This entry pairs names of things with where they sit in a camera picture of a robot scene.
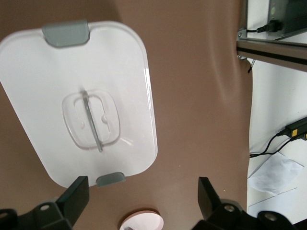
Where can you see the brown table mat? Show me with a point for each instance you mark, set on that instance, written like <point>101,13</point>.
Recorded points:
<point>204,95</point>

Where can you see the white lidded storage box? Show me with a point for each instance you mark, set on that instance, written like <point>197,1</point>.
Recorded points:
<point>48,83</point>

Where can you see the white paper sheet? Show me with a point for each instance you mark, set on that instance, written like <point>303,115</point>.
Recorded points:
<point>273,175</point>

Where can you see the pink round plate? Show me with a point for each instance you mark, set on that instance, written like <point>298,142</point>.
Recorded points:
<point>144,219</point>

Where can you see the black adapter yellow label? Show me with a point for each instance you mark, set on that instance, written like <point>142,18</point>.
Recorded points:
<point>296,129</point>

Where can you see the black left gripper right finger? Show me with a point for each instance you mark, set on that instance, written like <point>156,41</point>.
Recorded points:
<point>211,203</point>

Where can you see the black power supply box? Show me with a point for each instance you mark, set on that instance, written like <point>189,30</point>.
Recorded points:
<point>290,16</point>

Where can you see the long aluminium rail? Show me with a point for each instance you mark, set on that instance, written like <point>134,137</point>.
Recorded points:
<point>271,51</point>

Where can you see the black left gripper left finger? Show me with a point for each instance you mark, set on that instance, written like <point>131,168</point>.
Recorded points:
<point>72,198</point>

